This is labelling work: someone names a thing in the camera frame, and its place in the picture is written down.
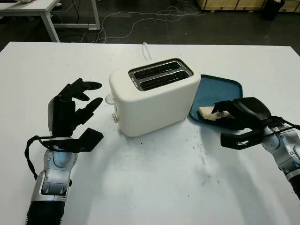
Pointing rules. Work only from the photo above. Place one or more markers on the slice of white bread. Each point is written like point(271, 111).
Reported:
point(206, 112)

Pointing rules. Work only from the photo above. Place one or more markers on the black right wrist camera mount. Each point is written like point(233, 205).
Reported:
point(232, 140)

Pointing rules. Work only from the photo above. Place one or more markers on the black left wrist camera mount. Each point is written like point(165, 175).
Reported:
point(91, 138)

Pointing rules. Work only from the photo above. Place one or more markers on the white shoe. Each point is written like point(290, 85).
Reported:
point(58, 3)

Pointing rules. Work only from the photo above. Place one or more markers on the blue plastic tray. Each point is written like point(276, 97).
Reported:
point(211, 89)

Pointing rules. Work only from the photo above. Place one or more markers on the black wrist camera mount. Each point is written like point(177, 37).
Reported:
point(91, 138)
point(232, 140)

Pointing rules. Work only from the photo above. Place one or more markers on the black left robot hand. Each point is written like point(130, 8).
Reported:
point(62, 117)

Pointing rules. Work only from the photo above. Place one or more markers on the cream white two-slot toaster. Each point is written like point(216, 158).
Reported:
point(159, 110)

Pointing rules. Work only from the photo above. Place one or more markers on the white office desk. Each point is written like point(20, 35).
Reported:
point(23, 6)

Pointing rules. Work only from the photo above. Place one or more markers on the silver toaster dial knob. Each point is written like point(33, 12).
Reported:
point(115, 117)

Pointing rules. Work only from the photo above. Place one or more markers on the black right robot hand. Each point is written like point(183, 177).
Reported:
point(253, 110)

